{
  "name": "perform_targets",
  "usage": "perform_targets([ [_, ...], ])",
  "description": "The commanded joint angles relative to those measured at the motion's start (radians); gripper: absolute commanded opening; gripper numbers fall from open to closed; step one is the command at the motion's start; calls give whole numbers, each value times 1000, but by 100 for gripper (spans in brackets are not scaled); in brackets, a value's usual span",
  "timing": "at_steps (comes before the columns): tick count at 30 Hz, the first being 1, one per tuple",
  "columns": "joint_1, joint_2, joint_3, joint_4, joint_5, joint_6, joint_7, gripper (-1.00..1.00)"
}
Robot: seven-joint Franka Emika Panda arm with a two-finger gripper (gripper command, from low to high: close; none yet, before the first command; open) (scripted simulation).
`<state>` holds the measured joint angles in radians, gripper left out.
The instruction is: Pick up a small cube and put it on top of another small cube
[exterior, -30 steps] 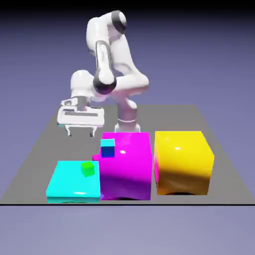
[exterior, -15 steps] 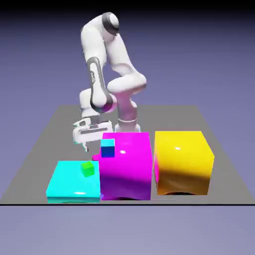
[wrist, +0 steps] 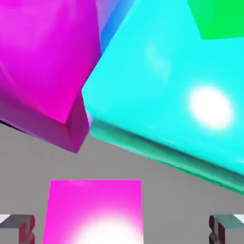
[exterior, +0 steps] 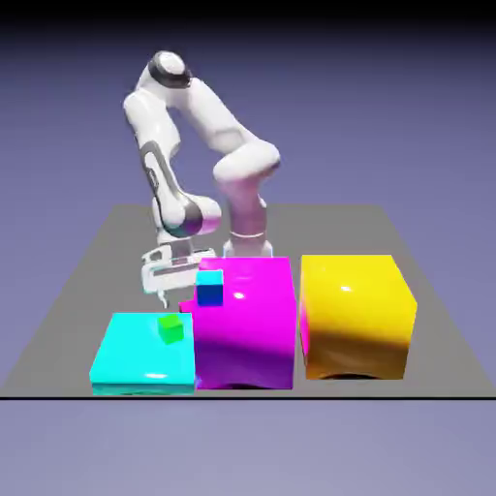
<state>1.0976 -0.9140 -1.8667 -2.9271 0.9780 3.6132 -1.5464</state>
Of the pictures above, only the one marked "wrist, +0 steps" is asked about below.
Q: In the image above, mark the small green cube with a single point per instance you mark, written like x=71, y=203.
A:
x=221, y=17

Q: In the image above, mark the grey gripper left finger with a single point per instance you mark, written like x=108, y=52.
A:
x=18, y=228

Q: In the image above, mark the small magenta cube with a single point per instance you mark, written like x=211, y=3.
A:
x=93, y=211

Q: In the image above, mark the large blue box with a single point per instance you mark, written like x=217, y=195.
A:
x=109, y=24

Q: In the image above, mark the large magenta box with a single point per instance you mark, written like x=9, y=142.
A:
x=45, y=63

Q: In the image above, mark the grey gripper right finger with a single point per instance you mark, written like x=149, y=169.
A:
x=226, y=229

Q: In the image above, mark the large cyan box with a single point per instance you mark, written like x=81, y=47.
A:
x=164, y=91

